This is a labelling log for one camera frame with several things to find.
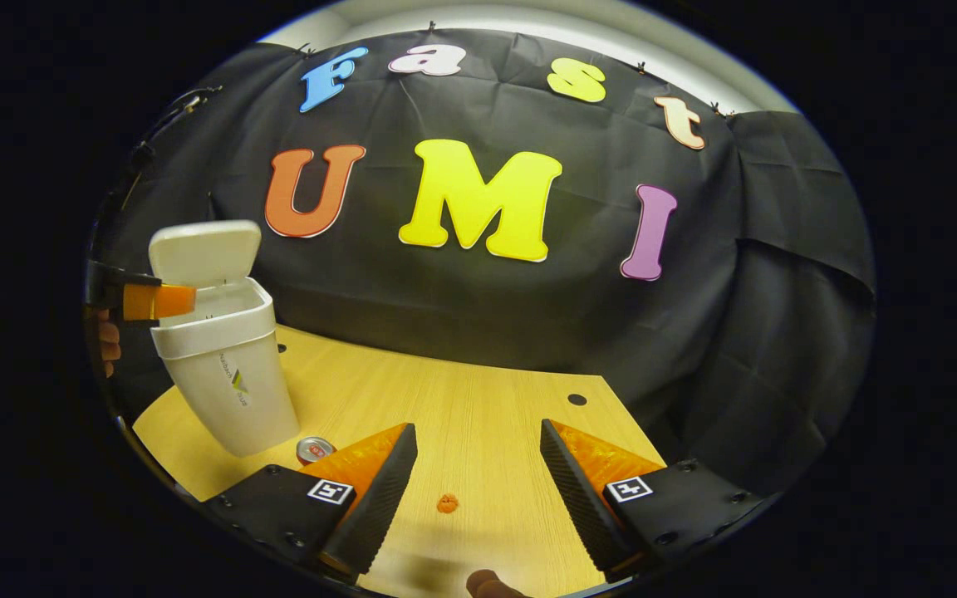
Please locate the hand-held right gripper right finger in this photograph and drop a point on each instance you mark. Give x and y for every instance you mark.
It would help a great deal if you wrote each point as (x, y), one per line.
(578, 498)

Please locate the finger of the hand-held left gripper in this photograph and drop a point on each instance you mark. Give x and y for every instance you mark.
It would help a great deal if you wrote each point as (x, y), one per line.
(159, 301)

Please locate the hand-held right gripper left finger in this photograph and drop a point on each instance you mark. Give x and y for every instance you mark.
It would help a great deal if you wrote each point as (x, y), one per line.
(383, 498)

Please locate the orange paper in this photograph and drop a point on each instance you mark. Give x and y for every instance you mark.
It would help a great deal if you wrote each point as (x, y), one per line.
(447, 503)

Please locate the red pop can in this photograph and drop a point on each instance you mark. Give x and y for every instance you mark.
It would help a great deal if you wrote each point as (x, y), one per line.
(315, 449)

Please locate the white desktop garbage bin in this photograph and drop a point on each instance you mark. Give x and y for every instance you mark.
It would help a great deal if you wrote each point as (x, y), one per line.
(229, 390)

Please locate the wooden desktop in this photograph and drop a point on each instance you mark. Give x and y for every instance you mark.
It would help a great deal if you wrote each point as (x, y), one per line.
(462, 415)

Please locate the black backdrop cloth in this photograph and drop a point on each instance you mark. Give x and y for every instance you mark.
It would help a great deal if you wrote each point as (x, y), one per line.
(462, 316)

